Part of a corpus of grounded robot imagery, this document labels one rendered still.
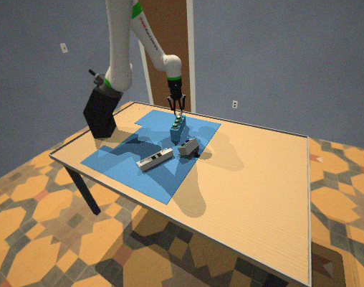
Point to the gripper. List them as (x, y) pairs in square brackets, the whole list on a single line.
[(176, 95)]

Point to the blue flat mat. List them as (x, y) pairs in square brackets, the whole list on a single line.
[(161, 180)]

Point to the blue rectangular tube holder block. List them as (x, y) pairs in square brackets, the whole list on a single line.
[(175, 135)]

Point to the dark grey table edge trim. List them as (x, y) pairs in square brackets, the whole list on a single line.
[(212, 238)]

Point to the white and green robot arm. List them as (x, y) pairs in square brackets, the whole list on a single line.
[(119, 14)]

